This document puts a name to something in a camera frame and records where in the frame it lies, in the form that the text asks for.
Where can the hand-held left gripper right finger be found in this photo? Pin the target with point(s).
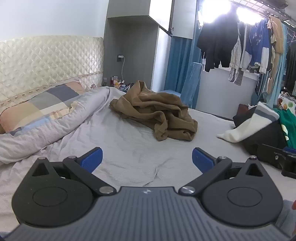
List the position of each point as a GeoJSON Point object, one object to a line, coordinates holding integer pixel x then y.
{"type": "Point", "coordinates": [203, 160]}

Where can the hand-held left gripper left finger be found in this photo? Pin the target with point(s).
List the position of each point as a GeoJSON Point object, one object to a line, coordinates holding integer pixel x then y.
{"type": "Point", "coordinates": [92, 158]}

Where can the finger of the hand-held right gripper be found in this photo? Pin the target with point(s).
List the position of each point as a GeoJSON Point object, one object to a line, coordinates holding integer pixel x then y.
{"type": "Point", "coordinates": [274, 154]}

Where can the brown zip hoodie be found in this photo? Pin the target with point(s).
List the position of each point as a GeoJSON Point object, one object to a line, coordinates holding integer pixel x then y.
{"type": "Point", "coordinates": [150, 109]}

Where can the metal clothes rack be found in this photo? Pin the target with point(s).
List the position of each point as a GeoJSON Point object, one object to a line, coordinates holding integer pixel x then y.
{"type": "Point", "coordinates": [277, 9]}

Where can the black cloth pile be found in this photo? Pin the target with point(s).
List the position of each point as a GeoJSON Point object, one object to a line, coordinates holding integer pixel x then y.
{"type": "Point", "coordinates": [263, 136]}

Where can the green garment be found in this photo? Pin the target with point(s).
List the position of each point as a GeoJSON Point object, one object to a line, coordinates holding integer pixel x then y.
{"type": "Point", "coordinates": [289, 122]}

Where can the white sweater with grey stripes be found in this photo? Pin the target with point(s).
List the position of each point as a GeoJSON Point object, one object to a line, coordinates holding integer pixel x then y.
{"type": "Point", "coordinates": [245, 129]}

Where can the pale grey quilt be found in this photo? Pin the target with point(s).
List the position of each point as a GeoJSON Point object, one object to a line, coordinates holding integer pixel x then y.
{"type": "Point", "coordinates": [57, 125]}

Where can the white dotted cloth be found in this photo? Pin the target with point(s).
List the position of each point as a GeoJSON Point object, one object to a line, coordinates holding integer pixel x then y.
{"type": "Point", "coordinates": [289, 103]}

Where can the chair with blue cover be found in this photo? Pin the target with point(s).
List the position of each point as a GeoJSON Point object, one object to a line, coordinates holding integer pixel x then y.
{"type": "Point", "coordinates": [192, 83]}

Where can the patchwork pillow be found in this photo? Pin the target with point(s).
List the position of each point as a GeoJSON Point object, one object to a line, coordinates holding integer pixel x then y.
{"type": "Point", "coordinates": [34, 104]}

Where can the row of small bottles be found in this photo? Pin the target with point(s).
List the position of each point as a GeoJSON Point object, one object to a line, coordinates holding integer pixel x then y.
{"type": "Point", "coordinates": [114, 81]}

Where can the hanging dark garment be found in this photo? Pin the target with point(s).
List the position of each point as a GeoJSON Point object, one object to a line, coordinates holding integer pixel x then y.
{"type": "Point", "coordinates": [291, 67]}

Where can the blue curtain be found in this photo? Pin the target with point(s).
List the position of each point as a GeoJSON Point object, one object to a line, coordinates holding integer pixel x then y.
{"type": "Point", "coordinates": [178, 64]}

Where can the white jacket with striped sleeves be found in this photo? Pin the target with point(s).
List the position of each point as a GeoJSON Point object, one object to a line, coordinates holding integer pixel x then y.
{"type": "Point", "coordinates": [235, 55]}

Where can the cream quilted headboard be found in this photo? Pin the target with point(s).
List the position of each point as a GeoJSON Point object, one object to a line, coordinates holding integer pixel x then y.
{"type": "Point", "coordinates": [46, 58]}

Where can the hanging blue and white jacket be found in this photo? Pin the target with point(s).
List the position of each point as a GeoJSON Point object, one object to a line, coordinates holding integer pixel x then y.
{"type": "Point", "coordinates": [256, 41]}

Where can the hanging tan garment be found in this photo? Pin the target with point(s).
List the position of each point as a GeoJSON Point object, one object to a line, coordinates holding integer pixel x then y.
{"type": "Point", "coordinates": [277, 34]}

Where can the white wall charger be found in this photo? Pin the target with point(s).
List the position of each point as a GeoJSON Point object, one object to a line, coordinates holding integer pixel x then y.
{"type": "Point", "coordinates": [120, 58]}

